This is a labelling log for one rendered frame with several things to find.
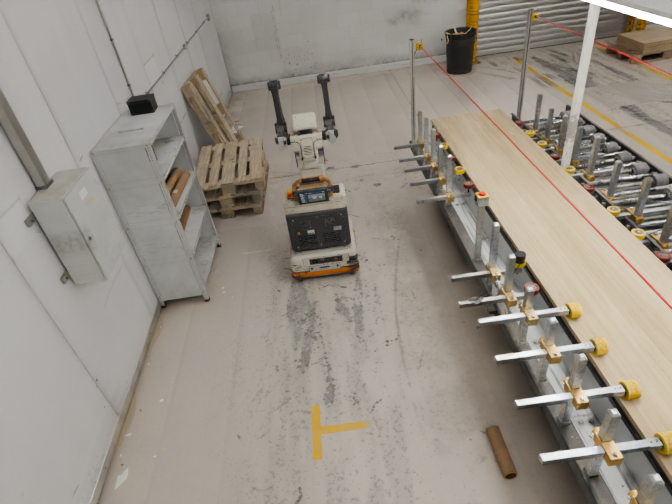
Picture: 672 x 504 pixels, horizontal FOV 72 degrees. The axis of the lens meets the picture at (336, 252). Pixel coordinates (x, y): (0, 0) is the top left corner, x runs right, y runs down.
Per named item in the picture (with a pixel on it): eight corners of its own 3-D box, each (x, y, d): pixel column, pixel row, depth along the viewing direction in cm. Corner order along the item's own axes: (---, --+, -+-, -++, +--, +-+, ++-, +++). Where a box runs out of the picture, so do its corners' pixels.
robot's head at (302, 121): (316, 127, 394) (314, 110, 396) (291, 130, 394) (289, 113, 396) (317, 133, 408) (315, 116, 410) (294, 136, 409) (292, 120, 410)
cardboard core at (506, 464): (504, 473, 265) (486, 426, 289) (503, 480, 269) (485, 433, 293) (518, 471, 264) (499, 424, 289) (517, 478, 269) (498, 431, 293)
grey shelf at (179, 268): (161, 308, 429) (88, 152, 337) (180, 250, 502) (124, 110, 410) (209, 301, 429) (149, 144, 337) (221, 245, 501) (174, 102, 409)
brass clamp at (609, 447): (606, 466, 179) (609, 459, 176) (588, 435, 190) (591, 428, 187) (622, 464, 179) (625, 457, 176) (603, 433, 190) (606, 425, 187)
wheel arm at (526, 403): (517, 410, 201) (518, 405, 199) (514, 403, 204) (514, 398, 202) (632, 394, 201) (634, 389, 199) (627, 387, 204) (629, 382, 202)
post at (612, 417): (586, 481, 200) (612, 416, 172) (582, 473, 203) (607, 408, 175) (595, 480, 200) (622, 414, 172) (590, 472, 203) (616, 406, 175)
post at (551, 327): (537, 388, 241) (551, 322, 213) (534, 382, 244) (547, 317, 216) (543, 387, 241) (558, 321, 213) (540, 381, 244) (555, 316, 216)
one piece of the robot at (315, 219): (353, 256, 428) (343, 175, 379) (294, 264, 430) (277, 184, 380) (350, 236, 455) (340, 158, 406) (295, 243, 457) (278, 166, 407)
